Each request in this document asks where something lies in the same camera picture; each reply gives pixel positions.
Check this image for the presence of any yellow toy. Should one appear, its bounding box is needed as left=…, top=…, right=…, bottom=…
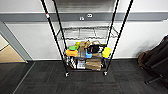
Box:
left=101, top=47, right=112, bottom=59

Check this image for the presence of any green toy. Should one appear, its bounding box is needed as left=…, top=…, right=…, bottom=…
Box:
left=68, top=45, right=81, bottom=52

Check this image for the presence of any dark packaged item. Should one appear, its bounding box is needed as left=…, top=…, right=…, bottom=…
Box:
left=65, top=57, right=78, bottom=70

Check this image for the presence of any white printed box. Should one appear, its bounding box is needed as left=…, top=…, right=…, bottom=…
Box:
left=76, top=59, right=87, bottom=70

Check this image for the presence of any black wire shelf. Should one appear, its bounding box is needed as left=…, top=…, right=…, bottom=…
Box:
left=39, top=0, right=135, bottom=78

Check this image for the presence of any tan plush toy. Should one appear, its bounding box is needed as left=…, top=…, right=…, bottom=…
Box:
left=78, top=40, right=93, bottom=54

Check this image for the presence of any black chair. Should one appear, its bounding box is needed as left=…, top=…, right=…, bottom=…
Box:
left=137, top=43, right=168, bottom=84

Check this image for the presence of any grey door frame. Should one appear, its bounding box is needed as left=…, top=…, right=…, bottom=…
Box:
left=0, top=21, right=34, bottom=64

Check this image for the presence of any blue cup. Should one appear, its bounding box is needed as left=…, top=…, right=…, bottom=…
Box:
left=85, top=50, right=93, bottom=60

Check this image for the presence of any black bag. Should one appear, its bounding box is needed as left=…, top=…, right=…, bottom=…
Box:
left=89, top=43, right=108, bottom=56

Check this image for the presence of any red white pole tag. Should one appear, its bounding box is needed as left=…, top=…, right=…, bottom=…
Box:
left=45, top=12, right=51, bottom=19

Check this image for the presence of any round double wall outlet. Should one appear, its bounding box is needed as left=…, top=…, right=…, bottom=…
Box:
left=86, top=13, right=93, bottom=18

